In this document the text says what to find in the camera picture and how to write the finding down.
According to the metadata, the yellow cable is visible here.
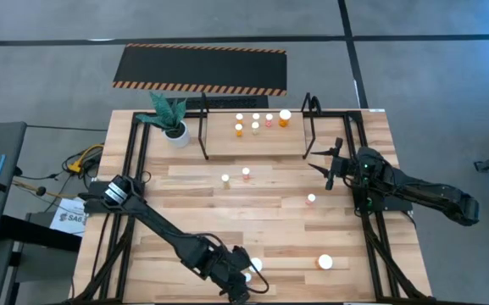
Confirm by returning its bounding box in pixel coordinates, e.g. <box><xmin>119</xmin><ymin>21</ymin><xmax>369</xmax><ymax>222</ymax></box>
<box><xmin>66</xmin><ymin>143</ymin><xmax>105</xmax><ymax>174</ymax></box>

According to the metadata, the black aluminium table frame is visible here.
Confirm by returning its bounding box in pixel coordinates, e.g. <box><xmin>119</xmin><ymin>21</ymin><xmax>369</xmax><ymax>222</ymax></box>
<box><xmin>72</xmin><ymin>108</ymin><xmax>434</xmax><ymax>304</ymax></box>

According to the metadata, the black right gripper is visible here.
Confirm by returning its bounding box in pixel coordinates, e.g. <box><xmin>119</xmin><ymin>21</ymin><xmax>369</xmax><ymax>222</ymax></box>
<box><xmin>308</xmin><ymin>137</ymin><xmax>366</xmax><ymax>191</ymax></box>

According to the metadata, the black curved bracket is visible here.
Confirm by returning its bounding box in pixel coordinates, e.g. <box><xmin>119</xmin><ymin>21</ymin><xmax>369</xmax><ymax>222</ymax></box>
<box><xmin>301</xmin><ymin>91</ymin><xmax>324</xmax><ymax>118</ymax></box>

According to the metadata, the large orange pill bottle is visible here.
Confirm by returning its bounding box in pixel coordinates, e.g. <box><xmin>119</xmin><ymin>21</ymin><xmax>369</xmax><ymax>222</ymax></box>
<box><xmin>278</xmin><ymin>108</ymin><xmax>293</xmax><ymax>129</ymax></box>
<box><xmin>314</xmin><ymin>253</ymin><xmax>335</xmax><ymax>271</ymax></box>

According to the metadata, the wooden shelf black metal frame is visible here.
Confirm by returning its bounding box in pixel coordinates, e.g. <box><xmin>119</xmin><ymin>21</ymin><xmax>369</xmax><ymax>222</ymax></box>
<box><xmin>197</xmin><ymin>91</ymin><xmax>318</xmax><ymax>162</ymax></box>

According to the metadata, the white printed paper sheet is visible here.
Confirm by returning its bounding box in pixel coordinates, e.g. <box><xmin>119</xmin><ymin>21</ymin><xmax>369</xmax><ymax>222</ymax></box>
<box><xmin>49</xmin><ymin>197</ymin><xmax>88</xmax><ymax>236</ymax></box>

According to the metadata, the black hazard-striped floor mat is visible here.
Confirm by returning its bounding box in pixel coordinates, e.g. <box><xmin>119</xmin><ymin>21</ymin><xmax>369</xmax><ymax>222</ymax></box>
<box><xmin>112</xmin><ymin>42</ymin><xmax>288</xmax><ymax>97</ymax></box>

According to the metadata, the snake plant in white pot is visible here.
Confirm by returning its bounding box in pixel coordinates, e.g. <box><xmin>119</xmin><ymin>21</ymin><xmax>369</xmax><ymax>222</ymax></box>
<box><xmin>135</xmin><ymin>91</ymin><xmax>192</xmax><ymax>149</ymax></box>

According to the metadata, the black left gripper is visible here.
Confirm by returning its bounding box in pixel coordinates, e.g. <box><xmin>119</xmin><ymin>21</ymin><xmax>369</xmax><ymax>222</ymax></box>
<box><xmin>192</xmin><ymin>236</ymin><xmax>253</xmax><ymax>305</ymax></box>

